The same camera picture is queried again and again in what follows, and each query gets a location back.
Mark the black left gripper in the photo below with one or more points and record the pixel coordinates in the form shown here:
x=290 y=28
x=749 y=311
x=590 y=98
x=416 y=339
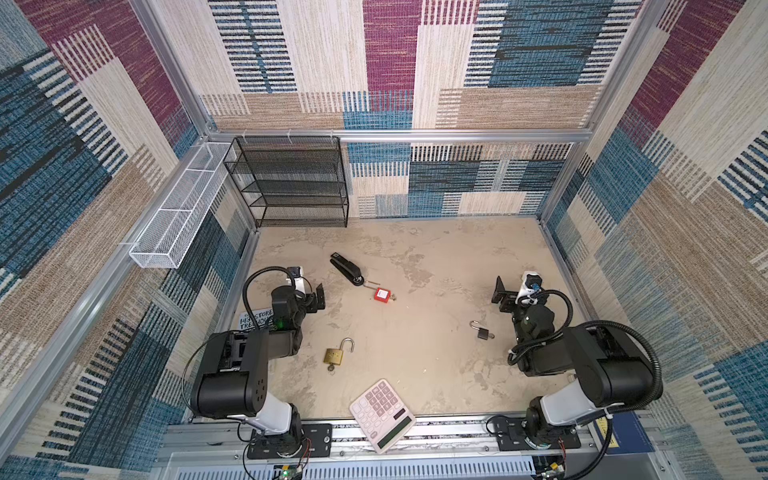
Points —
x=313 y=297

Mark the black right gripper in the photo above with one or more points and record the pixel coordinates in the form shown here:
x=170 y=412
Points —
x=507 y=297

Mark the brass padlock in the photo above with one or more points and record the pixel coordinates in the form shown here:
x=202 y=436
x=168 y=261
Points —
x=334 y=356

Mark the red padlock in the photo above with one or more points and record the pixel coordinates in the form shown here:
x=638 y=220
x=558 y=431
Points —
x=380 y=294

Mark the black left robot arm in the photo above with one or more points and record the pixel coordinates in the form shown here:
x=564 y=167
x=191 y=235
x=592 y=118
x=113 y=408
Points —
x=232 y=379

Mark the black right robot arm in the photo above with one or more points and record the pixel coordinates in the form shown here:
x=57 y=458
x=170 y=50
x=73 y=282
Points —
x=616 y=369

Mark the small black padlock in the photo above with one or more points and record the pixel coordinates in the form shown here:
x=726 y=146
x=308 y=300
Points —
x=482 y=332

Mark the colourful paperback book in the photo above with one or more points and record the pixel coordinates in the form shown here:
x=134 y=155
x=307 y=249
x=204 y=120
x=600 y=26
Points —
x=261 y=319

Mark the pink calculator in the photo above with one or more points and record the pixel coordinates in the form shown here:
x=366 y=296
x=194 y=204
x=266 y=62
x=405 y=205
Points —
x=382 y=416

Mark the blue book with yellow label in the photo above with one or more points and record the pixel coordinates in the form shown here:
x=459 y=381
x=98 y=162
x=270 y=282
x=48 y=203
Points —
x=628 y=437

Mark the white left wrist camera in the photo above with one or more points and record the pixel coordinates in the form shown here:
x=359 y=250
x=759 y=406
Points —
x=296 y=273

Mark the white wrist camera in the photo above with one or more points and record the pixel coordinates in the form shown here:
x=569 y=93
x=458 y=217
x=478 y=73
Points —
x=531 y=285
x=296 y=273

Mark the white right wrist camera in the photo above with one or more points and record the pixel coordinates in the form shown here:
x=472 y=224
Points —
x=531 y=285

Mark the black wire shelf rack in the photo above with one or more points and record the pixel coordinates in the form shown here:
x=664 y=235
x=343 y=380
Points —
x=291 y=181

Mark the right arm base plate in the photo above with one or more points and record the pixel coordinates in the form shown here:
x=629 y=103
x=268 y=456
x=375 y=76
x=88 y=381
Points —
x=511 y=435

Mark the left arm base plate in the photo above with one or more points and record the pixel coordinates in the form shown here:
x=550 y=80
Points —
x=315 y=440

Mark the white wire mesh basket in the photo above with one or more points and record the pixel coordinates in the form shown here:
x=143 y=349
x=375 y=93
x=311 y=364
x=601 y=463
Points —
x=165 y=241

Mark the aluminium mounting rail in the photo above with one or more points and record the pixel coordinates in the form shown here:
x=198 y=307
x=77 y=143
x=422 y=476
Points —
x=433 y=436

